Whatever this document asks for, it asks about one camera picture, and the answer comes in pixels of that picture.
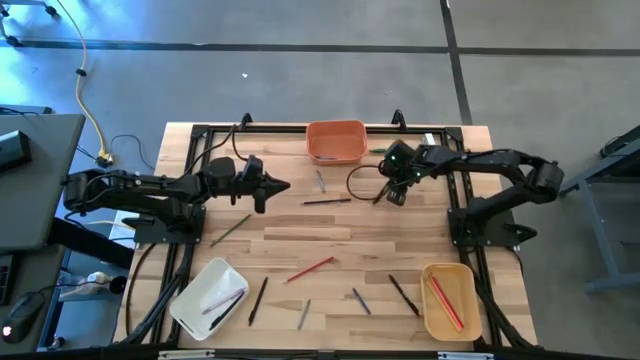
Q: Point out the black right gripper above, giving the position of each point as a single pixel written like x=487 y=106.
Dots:
x=402 y=167

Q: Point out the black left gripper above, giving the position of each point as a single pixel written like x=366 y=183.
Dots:
x=252 y=182

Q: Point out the green pen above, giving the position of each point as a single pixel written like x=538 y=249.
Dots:
x=377 y=150

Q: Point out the black pen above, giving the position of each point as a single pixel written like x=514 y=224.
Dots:
x=226 y=311
x=258 y=301
x=380 y=194
x=404 y=295

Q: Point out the grey crayon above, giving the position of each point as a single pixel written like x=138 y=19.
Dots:
x=304 y=315
x=321 y=181

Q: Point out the black pencil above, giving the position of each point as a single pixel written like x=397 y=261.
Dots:
x=327 y=201

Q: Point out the green pencil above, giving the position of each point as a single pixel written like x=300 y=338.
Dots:
x=230 y=231

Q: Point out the red pencil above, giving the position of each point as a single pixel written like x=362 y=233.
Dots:
x=310 y=269
x=447 y=302

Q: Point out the blue crayon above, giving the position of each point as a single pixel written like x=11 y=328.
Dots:
x=361 y=301

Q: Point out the pink pencil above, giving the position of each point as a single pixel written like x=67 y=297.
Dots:
x=440 y=302

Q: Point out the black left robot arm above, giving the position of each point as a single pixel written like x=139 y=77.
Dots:
x=150 y=187

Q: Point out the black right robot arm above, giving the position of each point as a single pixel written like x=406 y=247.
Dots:
x=500 y=160

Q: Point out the black table clamp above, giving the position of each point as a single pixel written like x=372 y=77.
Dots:
x=246 y=122
x=398 y=121

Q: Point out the orange plastic bin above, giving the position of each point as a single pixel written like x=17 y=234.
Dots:
x=335 y=140

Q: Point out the white plastic bin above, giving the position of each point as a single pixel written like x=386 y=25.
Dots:
x=215 y=272

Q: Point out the yellow plastic bin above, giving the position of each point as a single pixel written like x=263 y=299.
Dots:
x=465 y=285

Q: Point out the white paper sheet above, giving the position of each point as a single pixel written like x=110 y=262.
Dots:
x=117 y=222

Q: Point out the black rig base beam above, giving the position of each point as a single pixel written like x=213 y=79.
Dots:
x=90 y=242

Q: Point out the blue-grey metal table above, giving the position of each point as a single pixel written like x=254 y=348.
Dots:
x=600 y=240

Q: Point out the grey desk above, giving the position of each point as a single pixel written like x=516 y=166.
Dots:
x=35 y=200

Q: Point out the black box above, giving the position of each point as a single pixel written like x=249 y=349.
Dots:
x=12 y=150

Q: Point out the black computer mouse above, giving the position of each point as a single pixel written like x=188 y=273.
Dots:
x=22 y=315

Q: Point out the black keyboard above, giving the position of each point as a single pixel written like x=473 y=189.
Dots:
x=6 y=280

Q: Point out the office chair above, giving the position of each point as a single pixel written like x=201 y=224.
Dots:
x=50 y=10

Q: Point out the black aluminium table frame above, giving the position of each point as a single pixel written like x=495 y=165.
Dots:
x=280 y=130

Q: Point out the silver metal bracket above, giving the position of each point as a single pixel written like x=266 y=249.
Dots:
x=185 y=355
x=465 y=355

